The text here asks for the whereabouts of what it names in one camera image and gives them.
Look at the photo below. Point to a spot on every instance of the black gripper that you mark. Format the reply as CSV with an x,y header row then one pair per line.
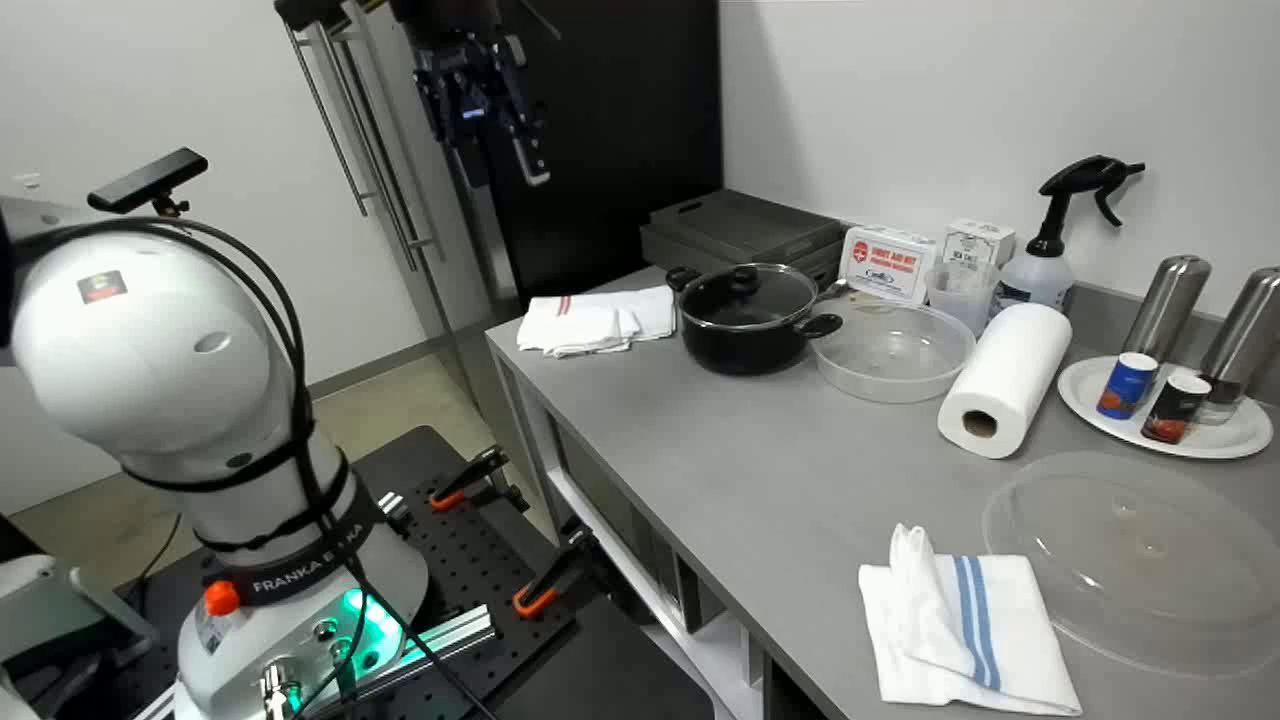
x,y
476,92

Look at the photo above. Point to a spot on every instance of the glass pot lid black knob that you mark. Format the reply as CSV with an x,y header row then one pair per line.
x,y
747,284

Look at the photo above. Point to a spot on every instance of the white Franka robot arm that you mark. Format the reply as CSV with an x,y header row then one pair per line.
x,y
145,361

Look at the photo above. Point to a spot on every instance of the black cooking pot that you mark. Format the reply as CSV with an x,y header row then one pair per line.
x,y
740,350

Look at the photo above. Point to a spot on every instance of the plain white folded cloth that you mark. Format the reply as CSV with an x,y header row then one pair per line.
x,y
593,320

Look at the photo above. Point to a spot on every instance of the black flat case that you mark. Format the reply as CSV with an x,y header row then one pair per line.
x,y
740,231

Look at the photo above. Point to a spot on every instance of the orange and black clamp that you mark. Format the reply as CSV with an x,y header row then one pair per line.
x,y
467,482
546,581

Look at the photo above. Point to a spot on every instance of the white box with red print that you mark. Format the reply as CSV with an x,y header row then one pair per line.
x,y
888,267

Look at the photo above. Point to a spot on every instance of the black perforated mounting board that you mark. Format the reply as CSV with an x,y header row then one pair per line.
x,y
460,560

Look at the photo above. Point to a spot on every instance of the clear plastic bowl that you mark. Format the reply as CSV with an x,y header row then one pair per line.
x,y
888,353

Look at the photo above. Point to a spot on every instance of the small white carton box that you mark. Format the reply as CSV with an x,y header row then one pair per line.
x,y
975,260

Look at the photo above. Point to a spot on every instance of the spray bottle with black trigger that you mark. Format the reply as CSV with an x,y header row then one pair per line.
x,y
1042,274

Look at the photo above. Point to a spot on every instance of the white paper towel roll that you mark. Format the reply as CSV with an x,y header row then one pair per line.
x,y
1004,375

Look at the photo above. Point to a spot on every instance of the spice jar with blue label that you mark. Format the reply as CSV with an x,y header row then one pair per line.
x,y
1127,385

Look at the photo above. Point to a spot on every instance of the stainless steel shaker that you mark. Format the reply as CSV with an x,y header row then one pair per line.
x,y
1247,333
1167,307

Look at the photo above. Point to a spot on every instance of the white towel with blue stripes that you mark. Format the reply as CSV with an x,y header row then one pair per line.
x,y
963,642

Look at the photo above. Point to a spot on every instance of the white round plate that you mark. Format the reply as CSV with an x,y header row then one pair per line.
x,y
1226,428

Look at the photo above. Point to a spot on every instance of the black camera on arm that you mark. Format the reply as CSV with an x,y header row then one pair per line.
x,y
145,180

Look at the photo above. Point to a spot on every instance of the white counter cabinet frame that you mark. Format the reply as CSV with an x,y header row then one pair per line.
x,y
723,652

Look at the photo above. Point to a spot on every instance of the grey metal bracket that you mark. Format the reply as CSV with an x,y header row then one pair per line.
x,y
60,605

